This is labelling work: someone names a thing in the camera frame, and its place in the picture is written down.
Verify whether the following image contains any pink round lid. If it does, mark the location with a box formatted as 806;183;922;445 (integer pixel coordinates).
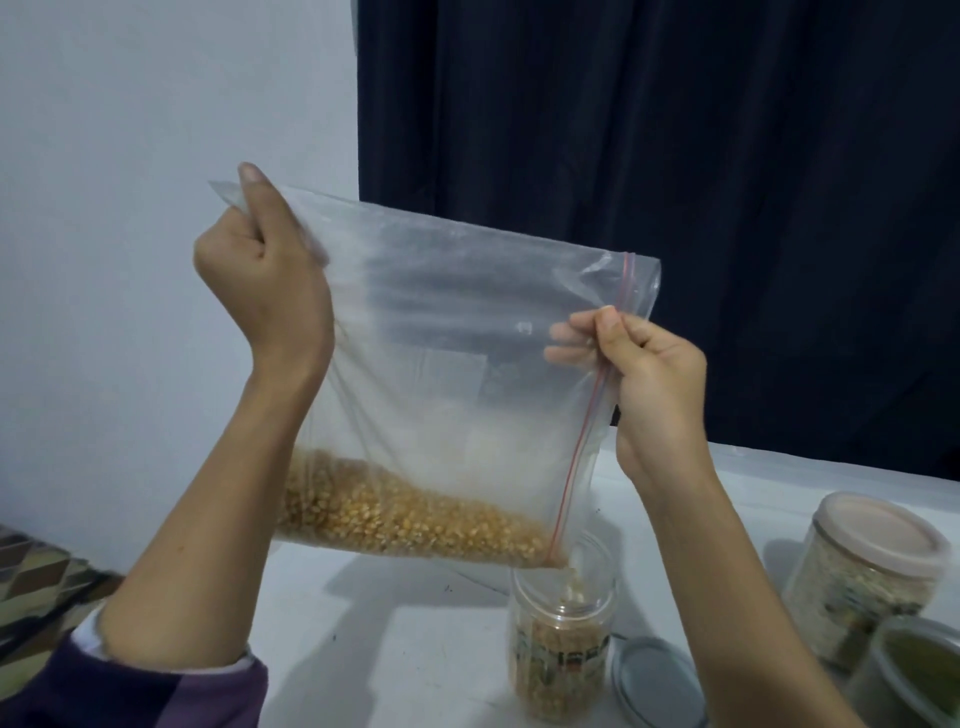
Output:
817;490;953;578

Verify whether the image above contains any person's left forearm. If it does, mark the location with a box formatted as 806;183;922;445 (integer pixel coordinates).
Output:
0;375;332;728

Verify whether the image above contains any transparent jar pink lid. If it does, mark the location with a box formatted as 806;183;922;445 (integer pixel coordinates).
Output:
781;490;953;674

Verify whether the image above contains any transparent jar blue lid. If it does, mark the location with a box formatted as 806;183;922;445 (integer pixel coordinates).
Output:
508;528;620;725

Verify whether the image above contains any dark navy curtain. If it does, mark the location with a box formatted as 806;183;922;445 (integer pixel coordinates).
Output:
355;0;960;482

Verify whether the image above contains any zip bag of corn kernels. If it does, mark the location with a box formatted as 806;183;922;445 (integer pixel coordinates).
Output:
210;180;663;569

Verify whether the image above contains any person's right forearm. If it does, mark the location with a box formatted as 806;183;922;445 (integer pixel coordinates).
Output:
630;457;869;728

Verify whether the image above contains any person's right hand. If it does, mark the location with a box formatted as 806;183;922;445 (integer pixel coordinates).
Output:
543;306;710;489

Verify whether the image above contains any pile of green beans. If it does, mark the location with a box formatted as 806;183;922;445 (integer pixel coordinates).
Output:
888;630;960;714

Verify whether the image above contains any blue round lid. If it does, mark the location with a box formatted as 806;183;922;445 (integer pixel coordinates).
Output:
612;636;710;728

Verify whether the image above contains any person's left hand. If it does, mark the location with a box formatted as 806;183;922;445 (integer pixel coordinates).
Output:
193;163;336;395

